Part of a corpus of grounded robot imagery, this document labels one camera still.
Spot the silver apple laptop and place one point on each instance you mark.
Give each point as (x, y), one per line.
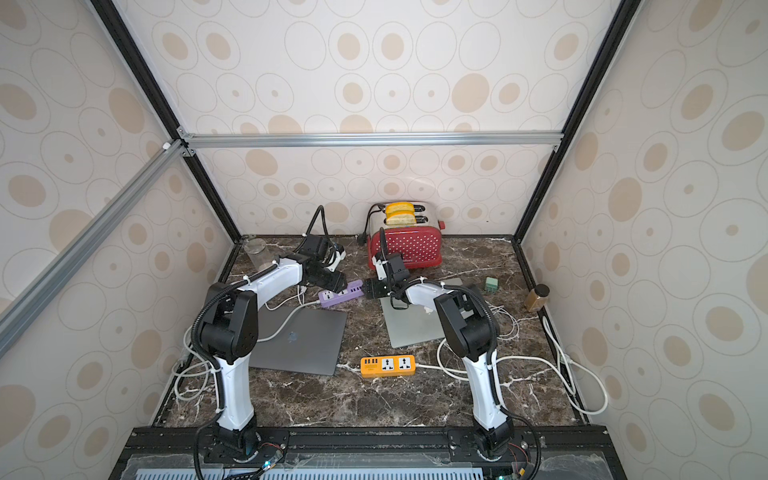
(424, 311)

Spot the silver aluminium rail back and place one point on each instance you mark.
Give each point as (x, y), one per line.
(384, 139)

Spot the silver aluminium rail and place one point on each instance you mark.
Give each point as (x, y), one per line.
(384, 139)
(25, 309)

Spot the orange power strip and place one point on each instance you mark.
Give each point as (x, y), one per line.
(387, 366)

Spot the red polka dot toaster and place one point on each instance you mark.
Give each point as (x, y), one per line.
(420, 243)

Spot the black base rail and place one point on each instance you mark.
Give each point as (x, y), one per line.
(585, 452)

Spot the purple power strip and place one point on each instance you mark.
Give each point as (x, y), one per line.
(353, 291)

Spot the pale bread slice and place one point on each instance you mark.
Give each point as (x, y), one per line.
(401, 219)

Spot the dark grey laptop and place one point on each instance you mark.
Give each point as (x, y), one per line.
(309, 343)

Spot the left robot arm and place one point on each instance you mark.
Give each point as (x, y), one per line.
(226, 330)

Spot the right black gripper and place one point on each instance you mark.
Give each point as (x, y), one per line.
(384, 287)

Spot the green charger adapter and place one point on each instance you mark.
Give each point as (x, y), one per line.
(491, 284)

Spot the silver aluminium rail left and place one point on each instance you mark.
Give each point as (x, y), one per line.
(25, 309)

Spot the small amber bottle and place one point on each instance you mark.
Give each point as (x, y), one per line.
(537, 297)

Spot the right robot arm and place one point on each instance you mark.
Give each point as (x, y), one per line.
(494, 424)

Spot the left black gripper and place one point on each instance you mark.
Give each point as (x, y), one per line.
(335, 282)

